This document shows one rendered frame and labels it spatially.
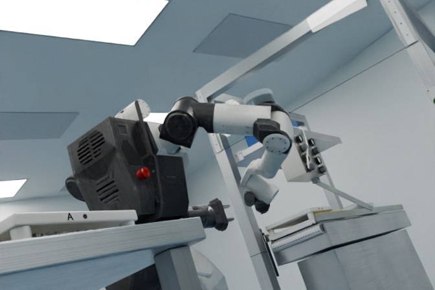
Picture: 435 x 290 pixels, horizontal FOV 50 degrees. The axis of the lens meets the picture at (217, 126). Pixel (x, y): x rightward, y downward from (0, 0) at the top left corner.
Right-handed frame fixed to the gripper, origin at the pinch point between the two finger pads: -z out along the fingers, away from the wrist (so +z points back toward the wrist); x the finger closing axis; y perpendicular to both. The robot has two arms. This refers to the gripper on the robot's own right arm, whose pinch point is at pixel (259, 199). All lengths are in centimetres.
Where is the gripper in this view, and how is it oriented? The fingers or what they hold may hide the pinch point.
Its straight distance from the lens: 182.1
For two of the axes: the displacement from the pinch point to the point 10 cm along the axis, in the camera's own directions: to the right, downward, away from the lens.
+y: 9.5, -3.2, 0.2
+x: 3.1, 8.9, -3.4
